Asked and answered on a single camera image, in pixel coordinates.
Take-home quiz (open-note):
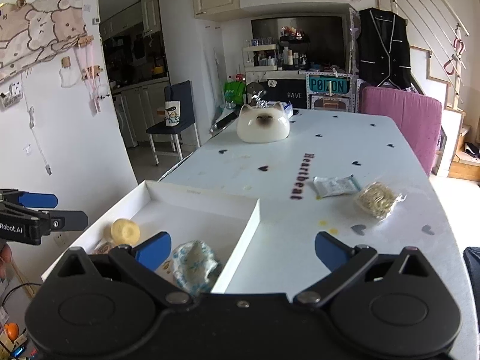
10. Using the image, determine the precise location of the yellow round sponge ball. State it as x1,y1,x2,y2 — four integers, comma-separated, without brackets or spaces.
110,219,141,245

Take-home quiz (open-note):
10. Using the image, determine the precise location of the blue patterned white cloth pouch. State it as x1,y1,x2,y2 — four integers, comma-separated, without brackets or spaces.
172,240,223,297

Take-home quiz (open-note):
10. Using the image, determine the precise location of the bagged beige cord with beads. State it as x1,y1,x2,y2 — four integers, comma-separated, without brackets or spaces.
354,181,408,221

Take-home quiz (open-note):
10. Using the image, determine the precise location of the small white blue packet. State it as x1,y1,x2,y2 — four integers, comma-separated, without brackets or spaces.
313,175,361,198

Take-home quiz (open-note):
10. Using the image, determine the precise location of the person's left hand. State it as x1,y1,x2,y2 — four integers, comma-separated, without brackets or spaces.
0,240,12,280

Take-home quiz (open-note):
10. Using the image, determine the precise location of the white shallow tray box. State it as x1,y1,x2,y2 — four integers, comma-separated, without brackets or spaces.
40,179,261,294

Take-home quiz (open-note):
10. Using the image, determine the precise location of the dark blue chair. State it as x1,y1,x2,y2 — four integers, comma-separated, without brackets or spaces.
145,80,201,166

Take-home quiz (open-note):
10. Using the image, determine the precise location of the dark folding chair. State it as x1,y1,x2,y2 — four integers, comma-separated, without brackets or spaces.
464,246,480,326

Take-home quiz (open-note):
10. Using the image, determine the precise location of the white cartoon tote bag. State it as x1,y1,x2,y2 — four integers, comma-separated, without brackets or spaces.
164,100,181,127

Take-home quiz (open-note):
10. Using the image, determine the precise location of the blue tissue pack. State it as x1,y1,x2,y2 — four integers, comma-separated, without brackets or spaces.
281,102,294,119

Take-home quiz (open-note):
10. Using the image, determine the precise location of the white ceramic cat figure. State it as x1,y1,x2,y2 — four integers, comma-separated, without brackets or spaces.
236,102,290,144

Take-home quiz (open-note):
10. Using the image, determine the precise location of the teal POIZON sign box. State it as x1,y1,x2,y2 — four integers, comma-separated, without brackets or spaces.
305,72,359,113

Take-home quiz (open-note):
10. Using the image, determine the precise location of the green shopping bag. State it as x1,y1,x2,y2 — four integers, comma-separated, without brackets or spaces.
224,80,246,105

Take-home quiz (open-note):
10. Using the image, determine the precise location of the white cosmetics shelf rack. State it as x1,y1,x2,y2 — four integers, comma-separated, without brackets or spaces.
242,44,278,72

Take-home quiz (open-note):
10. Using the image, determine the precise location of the black vest with white trim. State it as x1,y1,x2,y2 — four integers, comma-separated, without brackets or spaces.
356,8,412,90

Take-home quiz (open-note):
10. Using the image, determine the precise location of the bear pattern wall hanging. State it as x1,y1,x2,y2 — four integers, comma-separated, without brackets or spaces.
1,0,87,82

